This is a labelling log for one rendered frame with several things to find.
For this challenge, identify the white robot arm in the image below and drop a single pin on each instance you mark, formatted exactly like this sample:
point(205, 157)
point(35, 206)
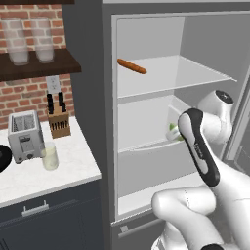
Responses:
point(195, 208)

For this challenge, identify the grey fridge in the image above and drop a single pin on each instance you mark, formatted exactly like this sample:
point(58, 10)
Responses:
point(156, 97)

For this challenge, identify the green lemon wedge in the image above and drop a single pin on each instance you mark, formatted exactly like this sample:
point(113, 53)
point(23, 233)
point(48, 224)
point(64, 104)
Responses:
point(171, 126)

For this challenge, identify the glass of lemonade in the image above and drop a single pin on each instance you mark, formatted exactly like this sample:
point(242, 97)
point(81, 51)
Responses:
point(50, 156)

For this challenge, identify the frosted tall glass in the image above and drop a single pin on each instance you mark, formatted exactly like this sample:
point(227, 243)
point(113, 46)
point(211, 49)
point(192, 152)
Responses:
point(43, 39)
point(15, 39)

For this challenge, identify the black bowl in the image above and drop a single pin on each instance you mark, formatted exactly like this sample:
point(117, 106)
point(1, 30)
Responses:
point(4, 158)

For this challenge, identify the white plate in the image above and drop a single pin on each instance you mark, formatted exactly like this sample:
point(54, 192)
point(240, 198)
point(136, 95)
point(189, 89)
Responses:
point(173, 134)

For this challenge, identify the orange sausage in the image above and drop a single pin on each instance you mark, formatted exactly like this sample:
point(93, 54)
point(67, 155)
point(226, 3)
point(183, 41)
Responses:
point(132, 66)

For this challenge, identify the wooden knife block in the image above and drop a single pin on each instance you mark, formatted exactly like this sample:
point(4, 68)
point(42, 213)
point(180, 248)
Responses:
point(59, 119)

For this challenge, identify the silver toaster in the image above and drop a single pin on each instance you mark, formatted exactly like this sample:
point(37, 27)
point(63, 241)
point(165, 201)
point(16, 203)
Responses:
point(25, 136)

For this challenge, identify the dark wooden shelf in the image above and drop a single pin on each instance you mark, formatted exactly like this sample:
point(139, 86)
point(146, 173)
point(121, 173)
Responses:
point(39, 65)

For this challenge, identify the dark drawer front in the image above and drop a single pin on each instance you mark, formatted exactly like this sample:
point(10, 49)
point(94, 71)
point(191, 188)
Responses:
point(52, 201)

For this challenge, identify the dark cupboard door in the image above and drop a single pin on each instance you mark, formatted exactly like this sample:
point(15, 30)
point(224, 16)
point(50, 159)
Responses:
point(49, 232)

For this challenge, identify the white wall socket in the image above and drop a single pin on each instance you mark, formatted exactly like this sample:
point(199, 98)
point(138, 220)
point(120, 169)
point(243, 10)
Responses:
point(52, 83)

